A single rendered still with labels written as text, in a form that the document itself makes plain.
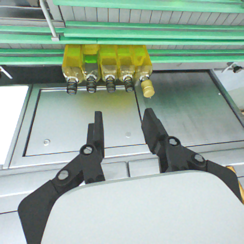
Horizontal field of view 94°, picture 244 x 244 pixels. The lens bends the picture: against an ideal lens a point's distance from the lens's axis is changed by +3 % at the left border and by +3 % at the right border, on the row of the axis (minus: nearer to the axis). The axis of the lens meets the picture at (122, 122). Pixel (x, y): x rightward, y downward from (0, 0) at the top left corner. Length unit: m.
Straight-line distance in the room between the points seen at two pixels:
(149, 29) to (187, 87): 0.35
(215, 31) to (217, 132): 0.40
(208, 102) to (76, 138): 0.63
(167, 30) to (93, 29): 0.27
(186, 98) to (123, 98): 0.32
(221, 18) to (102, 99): 0.56
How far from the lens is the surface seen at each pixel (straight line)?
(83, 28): 0.51
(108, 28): 0.51
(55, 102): 0.54
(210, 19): 0.69
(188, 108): 0.63
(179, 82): 0.73
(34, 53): 0.62
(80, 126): 0.45
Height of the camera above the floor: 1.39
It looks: 26 degrees down
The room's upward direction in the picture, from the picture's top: 172 degrees clockwise
